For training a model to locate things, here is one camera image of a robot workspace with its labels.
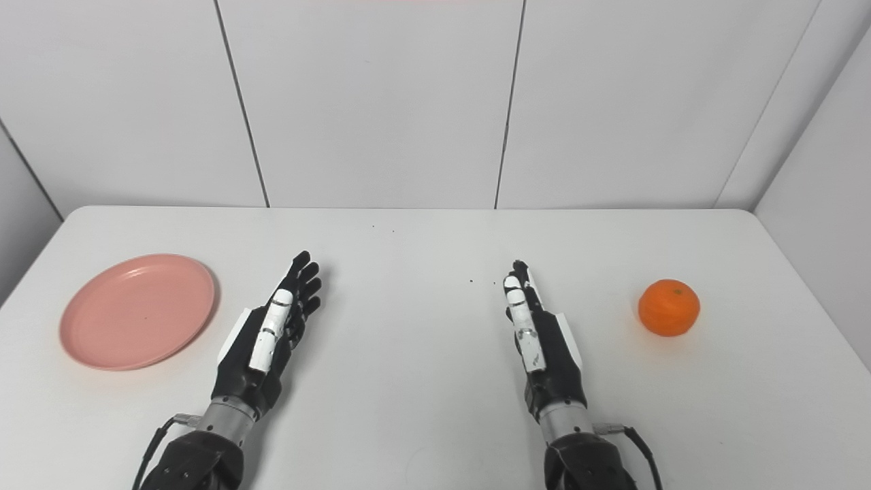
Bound pink round plate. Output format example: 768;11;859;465
59;254;216;372

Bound orange fruit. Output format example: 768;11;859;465
638;279;701;338

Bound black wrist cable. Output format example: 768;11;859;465
593;423;664;490
131;413;203;490

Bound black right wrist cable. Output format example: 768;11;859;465
593;423;664;490

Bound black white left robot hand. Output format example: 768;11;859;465
211;251;323;417

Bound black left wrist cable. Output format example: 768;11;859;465
131;413;203;490

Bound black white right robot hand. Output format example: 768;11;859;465
503;260;587;421

